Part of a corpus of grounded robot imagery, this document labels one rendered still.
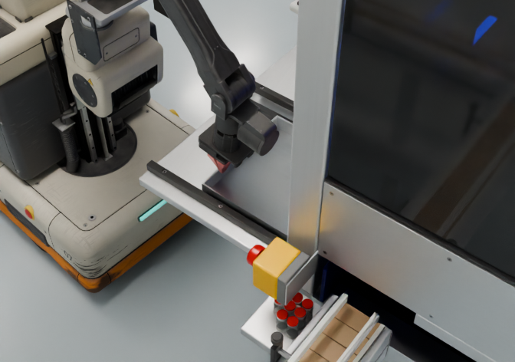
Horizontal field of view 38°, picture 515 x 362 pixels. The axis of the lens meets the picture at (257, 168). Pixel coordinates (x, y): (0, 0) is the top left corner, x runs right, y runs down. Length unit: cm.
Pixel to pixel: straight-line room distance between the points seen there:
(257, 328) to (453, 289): 39
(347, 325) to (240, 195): 39
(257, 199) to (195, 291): 97
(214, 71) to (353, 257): 40
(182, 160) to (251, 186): 17
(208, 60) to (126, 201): 111
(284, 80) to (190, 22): 56
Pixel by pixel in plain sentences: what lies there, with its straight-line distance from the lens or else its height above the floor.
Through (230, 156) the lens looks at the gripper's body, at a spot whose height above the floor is 100.
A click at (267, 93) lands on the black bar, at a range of 176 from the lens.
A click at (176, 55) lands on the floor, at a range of 332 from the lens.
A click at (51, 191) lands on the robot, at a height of 28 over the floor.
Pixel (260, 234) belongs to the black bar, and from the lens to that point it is 148.
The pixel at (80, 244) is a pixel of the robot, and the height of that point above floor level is 27.
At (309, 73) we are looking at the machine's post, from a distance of 104.
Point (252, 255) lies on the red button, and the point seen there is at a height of 101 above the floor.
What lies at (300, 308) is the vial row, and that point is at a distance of 135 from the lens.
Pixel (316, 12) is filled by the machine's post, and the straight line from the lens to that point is 97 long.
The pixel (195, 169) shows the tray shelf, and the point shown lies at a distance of 162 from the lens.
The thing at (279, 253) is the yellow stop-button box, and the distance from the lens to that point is 129.
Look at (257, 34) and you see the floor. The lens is 342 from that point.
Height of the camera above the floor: 207
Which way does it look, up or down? 47 degrees down
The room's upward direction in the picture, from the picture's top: straight up
